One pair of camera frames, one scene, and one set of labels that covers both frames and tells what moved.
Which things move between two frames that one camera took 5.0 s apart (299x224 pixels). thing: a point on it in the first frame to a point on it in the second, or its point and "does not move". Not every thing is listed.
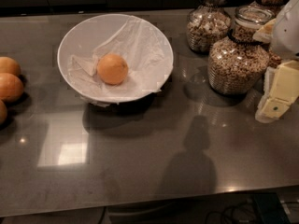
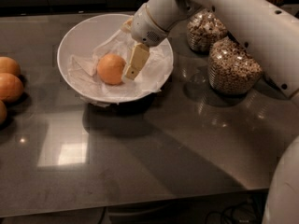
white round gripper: [287, 32] to [144, 26]
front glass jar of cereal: [237, 63] does not move
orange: [112, 69] does not move
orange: [8, 65] does not move
